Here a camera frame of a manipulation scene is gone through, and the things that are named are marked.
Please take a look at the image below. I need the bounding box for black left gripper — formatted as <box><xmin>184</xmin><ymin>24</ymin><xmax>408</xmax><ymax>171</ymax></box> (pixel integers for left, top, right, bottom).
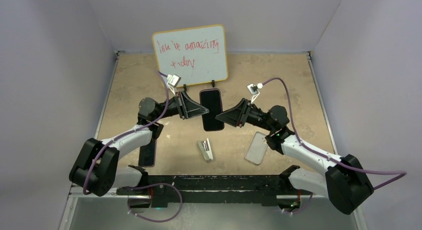
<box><xmin>154</xmin><ymin>91</ymin><xmax>209</xmax><ymax>121</ymax></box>

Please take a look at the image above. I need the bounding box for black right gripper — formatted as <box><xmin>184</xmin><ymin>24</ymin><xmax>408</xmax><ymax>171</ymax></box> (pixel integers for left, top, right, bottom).
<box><xmin>216</xmin><ymin>99</ymin><xmax>275</xmax><ymax>132</ymax></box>

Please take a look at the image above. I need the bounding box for pink smartphone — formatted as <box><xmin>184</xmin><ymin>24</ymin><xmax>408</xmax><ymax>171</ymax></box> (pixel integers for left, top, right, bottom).
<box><xmin>199</xmin><ymin>88</ymin><xmax>224</xmax><ymax>131</ymax></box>

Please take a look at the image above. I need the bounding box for black phone case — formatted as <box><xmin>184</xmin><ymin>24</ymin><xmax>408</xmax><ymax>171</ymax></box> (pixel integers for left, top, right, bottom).
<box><xmin>199</xmin><ymin>88</ymin><xmax>225</xmax><ymax>132</ymax></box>

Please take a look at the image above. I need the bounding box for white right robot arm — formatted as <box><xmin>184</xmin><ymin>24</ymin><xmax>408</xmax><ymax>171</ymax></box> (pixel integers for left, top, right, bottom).
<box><xmin>215</xmin><ymin>99</ymin><xmax>375</xmax><ymax>215</ymax></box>

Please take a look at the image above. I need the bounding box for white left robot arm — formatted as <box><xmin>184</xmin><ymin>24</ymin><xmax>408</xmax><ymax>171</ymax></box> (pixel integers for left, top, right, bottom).
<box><xmin>69</xmin><ymin>91</ymin><xmax>209</xmax><ymax>197</ymax></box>

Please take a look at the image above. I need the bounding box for clear beige phone case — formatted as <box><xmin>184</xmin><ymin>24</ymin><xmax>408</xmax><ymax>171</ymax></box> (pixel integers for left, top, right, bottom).
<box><xmin>244</xmin><ymin>131</ymin><xmax>268</xmax><ymax>165</ymax></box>

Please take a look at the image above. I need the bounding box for silver stapler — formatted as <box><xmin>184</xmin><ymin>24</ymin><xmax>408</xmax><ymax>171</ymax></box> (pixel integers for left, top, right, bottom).
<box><xmin>197</xmin><ymin>138</ymin><xmax>213</xmax><ymax>162</ymax></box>

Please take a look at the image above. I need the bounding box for whiteboard with red writing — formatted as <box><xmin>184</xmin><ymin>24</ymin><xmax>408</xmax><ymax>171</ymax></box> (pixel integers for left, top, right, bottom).
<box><xmin>152</xmin><ymin>24</ymin><xmax>228</xmax><ymax>87</ymax></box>

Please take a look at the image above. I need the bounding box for dark smartphone on table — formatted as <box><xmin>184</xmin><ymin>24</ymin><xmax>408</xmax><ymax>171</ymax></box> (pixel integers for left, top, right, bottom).
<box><xmin>138</xmin><ymin>140</ymin><xmax>157</xmax><ymax>167</ymax></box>

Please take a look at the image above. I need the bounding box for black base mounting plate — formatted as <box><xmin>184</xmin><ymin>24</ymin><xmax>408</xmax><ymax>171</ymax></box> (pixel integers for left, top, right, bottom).
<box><xmin>116</xmin><ymin>174</ymin><xmax>308</xmax><ymax>211</ymax></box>

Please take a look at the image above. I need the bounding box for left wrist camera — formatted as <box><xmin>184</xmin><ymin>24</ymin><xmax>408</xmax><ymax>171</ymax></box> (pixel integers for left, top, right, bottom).
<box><xmin>166</xmin><ymin>74</ymin><xmax>181</xmax><ymax>95</ymax></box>

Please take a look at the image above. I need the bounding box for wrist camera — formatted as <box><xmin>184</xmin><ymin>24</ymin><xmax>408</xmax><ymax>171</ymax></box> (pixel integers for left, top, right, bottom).
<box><xmin>166</xmin><ymin>74</ymin><xmax>181</xmax><ymax>95</ymax></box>
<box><xmin>247</xmin><ymin>83</ymin><xmax>263</xmax><ymax>103</ymax></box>

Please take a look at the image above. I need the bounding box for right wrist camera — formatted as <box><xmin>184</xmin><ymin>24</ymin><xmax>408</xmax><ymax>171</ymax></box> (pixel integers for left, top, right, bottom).
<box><xmin>247</xmin><ymin>83</ymin><xmax>263</xmax><ymax>103</ymax></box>

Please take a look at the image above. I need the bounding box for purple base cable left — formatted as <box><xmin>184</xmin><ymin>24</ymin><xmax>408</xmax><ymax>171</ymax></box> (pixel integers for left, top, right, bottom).
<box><xmin>126</xmin><ymin>184</ymin><xmax>184</xmax><ymax>223</ymax></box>

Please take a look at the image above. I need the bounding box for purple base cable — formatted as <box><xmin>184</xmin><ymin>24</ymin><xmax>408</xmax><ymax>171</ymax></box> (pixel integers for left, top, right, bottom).
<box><xmin>282</xmin><ymin>189</ymin><xmax>313</xmax><ymax>216</ymax></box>
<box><xmin>126</xmin><ymin>184</ymin><xmax>184</xmax><ymax>223</ymax></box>

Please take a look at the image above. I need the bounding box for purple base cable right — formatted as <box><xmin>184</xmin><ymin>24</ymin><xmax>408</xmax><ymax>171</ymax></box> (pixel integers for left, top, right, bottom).
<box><xmin>282</xmin><ymin>189</ymin><xmax>313</xmax><ymax>216</ymax></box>

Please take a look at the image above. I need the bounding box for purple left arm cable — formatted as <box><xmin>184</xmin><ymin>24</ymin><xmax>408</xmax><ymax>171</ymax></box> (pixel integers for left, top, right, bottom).
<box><xmin>82</xmin><ymin>70</ymin><xmax>170</xmax><ymax>196</ymax></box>

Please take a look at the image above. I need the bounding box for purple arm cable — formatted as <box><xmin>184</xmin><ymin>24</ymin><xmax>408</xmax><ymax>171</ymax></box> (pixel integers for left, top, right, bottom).
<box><xmin>82</xmin><ymin>70</ymin><xmax>170</xmax><ymax>196</ymax></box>
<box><xmin>260</xmin><ymin>77</ymin><xmax>407</xmax><ymax>191</ymax></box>

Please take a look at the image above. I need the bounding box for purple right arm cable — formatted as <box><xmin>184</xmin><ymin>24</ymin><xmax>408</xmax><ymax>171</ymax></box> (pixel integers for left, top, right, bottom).
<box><xmin>260</xmin><ymin>77</ymin><xmax>407</xmax><ymax>191</ymax></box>

